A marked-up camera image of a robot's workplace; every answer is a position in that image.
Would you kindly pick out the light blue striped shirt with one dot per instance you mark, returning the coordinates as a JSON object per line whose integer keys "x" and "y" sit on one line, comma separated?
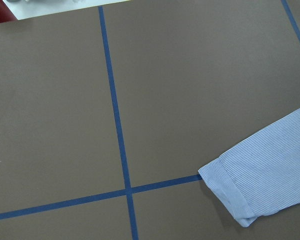
{"x": 259, "y": 176}

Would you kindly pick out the brown paper table cover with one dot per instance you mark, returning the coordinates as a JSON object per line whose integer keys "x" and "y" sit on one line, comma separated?
{"x": 107, "y": 113}

